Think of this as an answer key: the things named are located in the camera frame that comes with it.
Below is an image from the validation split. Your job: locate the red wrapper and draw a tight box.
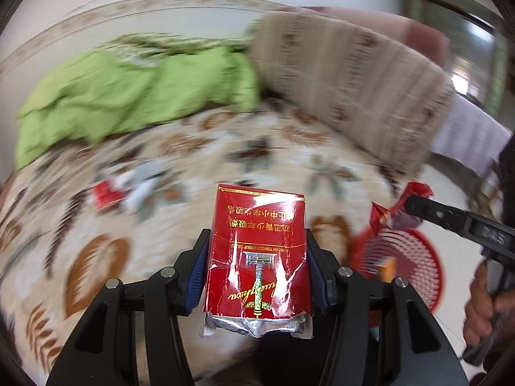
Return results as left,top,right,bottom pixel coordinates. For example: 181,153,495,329
369,181,434,235

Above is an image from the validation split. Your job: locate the orange cardboard medicine box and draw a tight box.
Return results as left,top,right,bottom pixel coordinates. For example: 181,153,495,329
376,257,396,282

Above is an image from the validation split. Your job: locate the person's right hand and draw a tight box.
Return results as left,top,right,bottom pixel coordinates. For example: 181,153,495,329
463,262,515,346

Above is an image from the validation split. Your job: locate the red plastic mesh basket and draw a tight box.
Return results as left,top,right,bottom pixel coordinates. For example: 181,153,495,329
349,228,445,312

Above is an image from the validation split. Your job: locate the white barcode cardboard box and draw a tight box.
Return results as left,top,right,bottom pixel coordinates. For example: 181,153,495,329
120,159,170,214

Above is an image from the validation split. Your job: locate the red and white cigarette pack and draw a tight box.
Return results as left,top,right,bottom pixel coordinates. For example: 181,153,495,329
92,178,127,212

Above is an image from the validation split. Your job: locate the striped floral brown cushion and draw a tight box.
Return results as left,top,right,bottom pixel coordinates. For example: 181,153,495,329
250,11,455,175

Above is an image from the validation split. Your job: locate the green crumpled quilt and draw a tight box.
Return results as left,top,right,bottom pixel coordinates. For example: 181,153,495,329
15,33,259,169

